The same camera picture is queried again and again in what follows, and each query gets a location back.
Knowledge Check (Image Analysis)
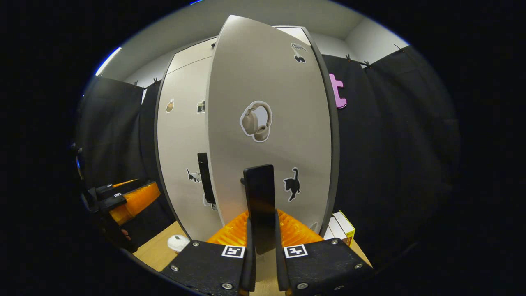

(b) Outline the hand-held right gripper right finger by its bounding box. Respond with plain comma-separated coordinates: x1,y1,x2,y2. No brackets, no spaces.
275,209,374,296

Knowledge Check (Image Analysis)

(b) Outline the yellow sided cardboard box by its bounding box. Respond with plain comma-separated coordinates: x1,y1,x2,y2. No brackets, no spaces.
332,210,356,246

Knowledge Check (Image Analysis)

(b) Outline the narrow ceiling light strip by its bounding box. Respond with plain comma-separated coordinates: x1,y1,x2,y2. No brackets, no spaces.
95,46,122,76

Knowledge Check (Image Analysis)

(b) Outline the black backdrop cloth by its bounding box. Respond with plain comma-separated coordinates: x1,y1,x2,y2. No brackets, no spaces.
76,45,461,264

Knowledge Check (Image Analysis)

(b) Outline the beige cabinet door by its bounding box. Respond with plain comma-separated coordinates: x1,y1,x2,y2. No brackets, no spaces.
157,58,224,242
207,15,341,247

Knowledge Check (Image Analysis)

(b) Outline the black door handle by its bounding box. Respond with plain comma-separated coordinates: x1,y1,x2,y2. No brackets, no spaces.
240,164,277,255
197,153,216,205

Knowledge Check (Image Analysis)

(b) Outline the beige double-door shoe cabinet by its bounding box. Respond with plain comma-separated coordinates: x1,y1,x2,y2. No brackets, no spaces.
154,25,341,243

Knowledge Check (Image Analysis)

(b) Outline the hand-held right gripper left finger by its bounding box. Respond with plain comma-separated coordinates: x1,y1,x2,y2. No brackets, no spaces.
160,210,257,296

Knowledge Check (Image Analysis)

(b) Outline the white shoe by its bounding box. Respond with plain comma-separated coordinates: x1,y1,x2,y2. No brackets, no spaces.
167,234,190,253

